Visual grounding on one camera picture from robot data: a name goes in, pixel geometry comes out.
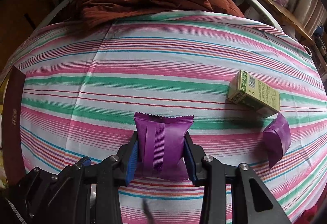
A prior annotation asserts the dark red crumpled garment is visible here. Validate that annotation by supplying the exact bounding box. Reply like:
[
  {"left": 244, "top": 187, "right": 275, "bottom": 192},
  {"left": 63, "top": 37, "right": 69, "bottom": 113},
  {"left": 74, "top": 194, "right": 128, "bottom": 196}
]
[{"left": 68, "top": 0, "right": 244, "bottom": 28}]

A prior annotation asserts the purple snack packet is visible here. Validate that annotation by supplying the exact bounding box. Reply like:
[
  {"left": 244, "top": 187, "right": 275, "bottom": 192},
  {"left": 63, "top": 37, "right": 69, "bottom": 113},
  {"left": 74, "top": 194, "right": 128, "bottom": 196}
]
[
  {"left": 263, "top": 113, "right": 291, "bottom": 169},
  {"left": 134, "top": 112, "right": 194, "bottom": 181}
]

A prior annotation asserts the floral curtain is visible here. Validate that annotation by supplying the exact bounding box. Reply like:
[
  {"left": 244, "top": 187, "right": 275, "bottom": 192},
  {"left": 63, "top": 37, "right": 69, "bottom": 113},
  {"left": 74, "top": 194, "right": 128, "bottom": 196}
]
[{"left": 292, "top": 0, "right": 326, "bottom": 36}]

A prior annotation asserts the striped pink green bedsheet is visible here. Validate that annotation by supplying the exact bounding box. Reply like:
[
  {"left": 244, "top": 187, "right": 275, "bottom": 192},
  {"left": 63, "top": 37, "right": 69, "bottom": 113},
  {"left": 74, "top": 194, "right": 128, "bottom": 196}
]
[{"left": 1, "top": 11, "right": 326, "bottom": 222}]

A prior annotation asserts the green tea box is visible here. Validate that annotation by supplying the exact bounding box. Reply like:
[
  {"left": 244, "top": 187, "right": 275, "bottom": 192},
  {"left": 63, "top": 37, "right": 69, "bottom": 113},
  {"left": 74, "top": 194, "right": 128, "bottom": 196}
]
[{"left": 227, "top": 69, "right": 280, "bottom": 118}]

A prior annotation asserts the gold metal tin tray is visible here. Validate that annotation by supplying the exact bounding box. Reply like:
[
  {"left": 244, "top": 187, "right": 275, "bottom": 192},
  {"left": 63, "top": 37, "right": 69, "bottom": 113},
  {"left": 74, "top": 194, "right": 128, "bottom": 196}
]
[{"left": 1, "top": 66, "right": 26, "bottom": 186}]

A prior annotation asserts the white bed rail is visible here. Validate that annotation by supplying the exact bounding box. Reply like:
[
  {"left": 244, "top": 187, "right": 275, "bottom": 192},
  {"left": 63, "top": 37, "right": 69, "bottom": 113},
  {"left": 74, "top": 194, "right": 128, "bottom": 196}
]
[{"left": 244, "top": 0, "right": 283, "bottom": 32}]

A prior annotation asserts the wooden side shelf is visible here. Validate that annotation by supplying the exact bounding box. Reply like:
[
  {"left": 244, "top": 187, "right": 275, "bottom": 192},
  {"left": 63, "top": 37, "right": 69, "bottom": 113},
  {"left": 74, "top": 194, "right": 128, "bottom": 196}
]
[{"left": 258, "top": 0, "right": 326, "bottom": 72}]

